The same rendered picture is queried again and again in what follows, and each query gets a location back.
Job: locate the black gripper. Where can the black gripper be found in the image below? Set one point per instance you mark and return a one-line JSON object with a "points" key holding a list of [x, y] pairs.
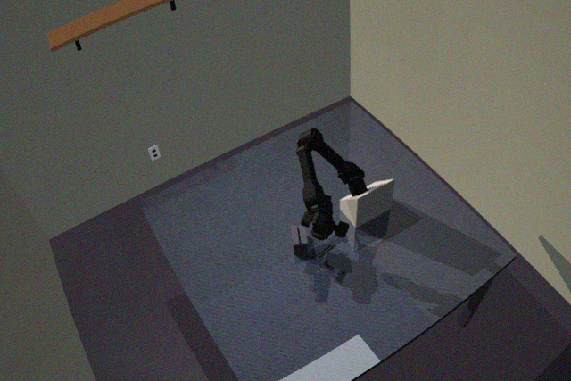
{"points": [[340, 230]]}

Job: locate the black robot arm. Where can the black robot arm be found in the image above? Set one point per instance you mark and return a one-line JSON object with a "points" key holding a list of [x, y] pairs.
{"points": [[312, 192]]}

